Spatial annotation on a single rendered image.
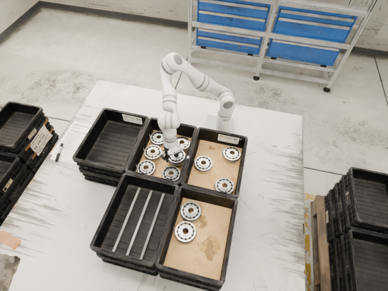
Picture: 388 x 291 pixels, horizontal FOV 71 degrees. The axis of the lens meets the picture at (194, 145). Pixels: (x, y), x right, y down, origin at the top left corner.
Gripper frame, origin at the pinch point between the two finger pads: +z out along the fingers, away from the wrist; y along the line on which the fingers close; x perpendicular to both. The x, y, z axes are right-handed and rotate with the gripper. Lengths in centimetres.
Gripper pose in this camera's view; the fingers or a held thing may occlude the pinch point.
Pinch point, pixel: (171, 158)
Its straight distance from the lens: 154.9
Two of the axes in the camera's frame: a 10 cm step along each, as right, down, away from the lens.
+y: -8.6, 4.0, -3.3
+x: 5.1, 7.0, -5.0
